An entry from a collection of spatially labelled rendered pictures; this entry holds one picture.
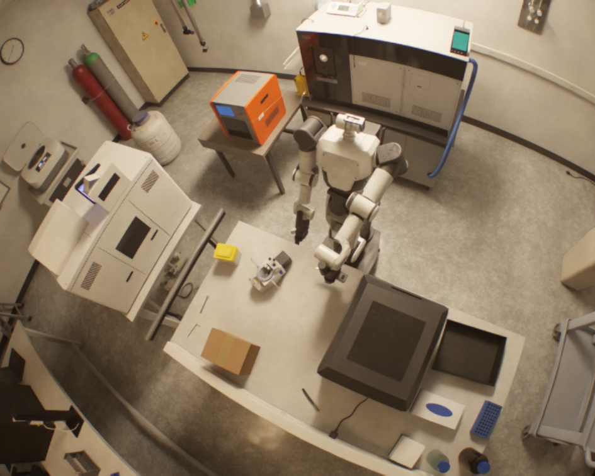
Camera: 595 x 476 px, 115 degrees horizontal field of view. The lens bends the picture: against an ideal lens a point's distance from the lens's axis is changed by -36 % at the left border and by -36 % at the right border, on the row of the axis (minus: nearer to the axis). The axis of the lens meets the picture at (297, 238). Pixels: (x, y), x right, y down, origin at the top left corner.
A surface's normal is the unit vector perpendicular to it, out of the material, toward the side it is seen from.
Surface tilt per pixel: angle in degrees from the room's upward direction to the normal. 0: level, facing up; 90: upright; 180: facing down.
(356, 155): 30
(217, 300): 0
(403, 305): 0
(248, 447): 0
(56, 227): 40
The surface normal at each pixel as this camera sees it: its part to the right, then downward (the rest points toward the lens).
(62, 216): 0.43, -0.09
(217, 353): -0.18, -0.41
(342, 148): -0.35, 0.07
